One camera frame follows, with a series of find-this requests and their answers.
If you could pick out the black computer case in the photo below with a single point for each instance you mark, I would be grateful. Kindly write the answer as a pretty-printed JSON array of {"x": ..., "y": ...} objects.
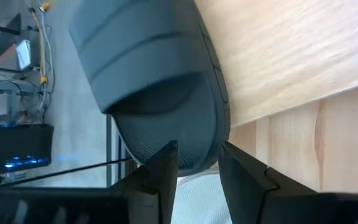
[{"x": 20, "y": 146}]

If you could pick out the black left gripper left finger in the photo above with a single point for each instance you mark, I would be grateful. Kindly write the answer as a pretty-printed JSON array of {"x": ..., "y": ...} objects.
[{"x": 154, "y": 186}]

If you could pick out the small white device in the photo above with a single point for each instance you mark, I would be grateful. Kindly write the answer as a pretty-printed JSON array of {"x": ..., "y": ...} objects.
[{"x": 23, "y": 54}]

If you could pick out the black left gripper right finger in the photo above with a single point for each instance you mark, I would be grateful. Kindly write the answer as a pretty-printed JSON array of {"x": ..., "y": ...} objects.
[{"x": 250, "y": 193}]

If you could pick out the black rubber slide sandal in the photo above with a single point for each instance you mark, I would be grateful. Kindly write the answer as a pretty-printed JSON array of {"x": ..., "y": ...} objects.
[{"x": 151, "y": 46}]

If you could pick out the white rubber slide sandal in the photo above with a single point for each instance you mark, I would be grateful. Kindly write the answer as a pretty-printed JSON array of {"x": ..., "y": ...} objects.
[{"x": 197, "y": 199}]

